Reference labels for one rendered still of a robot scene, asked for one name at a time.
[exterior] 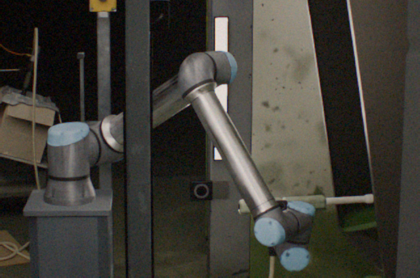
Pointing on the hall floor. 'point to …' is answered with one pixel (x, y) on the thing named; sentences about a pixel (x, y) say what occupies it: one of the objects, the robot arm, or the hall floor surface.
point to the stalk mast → (105, 108)
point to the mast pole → (138, 119)
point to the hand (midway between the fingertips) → (273, 212)
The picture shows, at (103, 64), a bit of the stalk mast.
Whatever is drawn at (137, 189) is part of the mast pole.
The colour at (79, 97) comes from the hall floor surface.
